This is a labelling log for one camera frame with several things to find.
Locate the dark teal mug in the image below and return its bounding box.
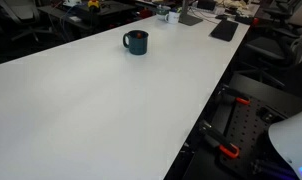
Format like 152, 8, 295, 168
123, 30, 149, 55

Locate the black office chair right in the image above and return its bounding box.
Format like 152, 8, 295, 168
244, 32, 302, 86

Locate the black orange clamp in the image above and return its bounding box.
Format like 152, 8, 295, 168
220, 84, 250, 105
199, 120, 240, 159

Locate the yellow red toy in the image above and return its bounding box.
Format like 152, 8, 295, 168
87, 0, 100, 9

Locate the black keyboard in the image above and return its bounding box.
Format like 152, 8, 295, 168
210, 20, 238, 42

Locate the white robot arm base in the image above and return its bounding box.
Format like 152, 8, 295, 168
268, 111, 302, 180

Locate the black office chair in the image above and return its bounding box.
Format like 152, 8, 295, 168
244, 32, 302, 86
0, 0, 51, 41

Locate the near black orange clamp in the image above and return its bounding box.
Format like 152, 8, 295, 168
199, 120, 240, 159

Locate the black office chair left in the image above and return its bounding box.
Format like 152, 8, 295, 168
0, 0, 51, 41

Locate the green bowl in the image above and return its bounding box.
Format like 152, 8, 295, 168
156, 5, 170, 20

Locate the grey monitor stand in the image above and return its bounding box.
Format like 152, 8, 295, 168
179, 0, 202, 26

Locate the white mug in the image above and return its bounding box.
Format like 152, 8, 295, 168
165, 12, 180, 24

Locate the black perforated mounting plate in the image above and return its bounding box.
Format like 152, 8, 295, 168
219, 97, 292, 180

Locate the black side desk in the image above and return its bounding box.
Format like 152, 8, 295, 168
38, 0, 135, 29

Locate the far black orange clamp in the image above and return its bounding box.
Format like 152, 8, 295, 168
220, 84, 250, 105

